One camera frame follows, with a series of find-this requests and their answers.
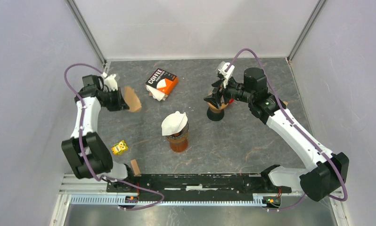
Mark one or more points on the yellow toy figure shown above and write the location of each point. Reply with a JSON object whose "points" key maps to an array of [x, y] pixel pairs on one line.
{"points": [[119, 148]]}

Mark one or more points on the amber glass carafe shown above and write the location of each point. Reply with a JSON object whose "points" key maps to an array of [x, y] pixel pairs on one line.
{"points": [[178, 145]]}

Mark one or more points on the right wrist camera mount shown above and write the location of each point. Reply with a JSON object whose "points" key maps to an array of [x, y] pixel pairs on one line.
{"points": [[225, 70]]}

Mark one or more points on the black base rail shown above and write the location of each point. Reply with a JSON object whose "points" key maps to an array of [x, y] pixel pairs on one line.
{"points": [[197, 187]]}

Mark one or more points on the coffee filter box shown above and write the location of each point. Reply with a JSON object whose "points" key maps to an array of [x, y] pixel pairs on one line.
{"points": [[162, 80]]}

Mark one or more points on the dark red black dripper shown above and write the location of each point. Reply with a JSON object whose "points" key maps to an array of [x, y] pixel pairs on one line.
{"points": [[215, 114]]}

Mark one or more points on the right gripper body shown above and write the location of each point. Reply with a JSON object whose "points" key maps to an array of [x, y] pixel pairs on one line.
{"points": [[231, 92]]}

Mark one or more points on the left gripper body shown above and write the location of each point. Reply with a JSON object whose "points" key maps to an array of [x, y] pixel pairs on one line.
{"points": [[113, 100]]}

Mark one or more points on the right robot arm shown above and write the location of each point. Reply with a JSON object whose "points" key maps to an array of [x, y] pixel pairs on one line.
{"points": [[324, 171]]}

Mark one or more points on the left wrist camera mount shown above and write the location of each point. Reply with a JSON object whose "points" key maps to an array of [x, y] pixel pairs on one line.
{"points": [[110, 81]]}

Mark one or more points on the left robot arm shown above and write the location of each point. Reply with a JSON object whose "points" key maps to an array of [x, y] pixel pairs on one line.
{"points": [[85, 151]]}

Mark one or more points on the white slotted cable duct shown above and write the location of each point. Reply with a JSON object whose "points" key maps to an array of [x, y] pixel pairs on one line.
{"points": [[124, 200]]}

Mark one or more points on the white paper coffee filter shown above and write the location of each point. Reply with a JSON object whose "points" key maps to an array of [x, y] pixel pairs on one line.
{"points": [[174, 123]]}

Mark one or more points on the dark glass dripper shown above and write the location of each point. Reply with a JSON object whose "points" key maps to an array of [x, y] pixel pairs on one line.
{"points": [[183, 133]]}

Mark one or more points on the single brown paper filter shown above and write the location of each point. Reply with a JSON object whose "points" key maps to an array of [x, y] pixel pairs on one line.
{"points": [[132, 100]]}

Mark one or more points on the wooden rectangular block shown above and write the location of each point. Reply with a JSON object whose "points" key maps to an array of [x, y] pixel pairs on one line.
{"points": [[135, 167]]}

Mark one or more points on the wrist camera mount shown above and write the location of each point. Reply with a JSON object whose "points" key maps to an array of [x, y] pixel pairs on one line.
{"points": [[225, 70], [110, 81]]}

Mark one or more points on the wooden ring holder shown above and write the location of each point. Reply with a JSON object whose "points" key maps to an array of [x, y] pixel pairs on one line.
{"points": [[216, 101]]}

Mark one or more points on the brown paper coffee filters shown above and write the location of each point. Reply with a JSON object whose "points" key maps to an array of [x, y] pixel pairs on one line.
{"points": [[156, 94]]}

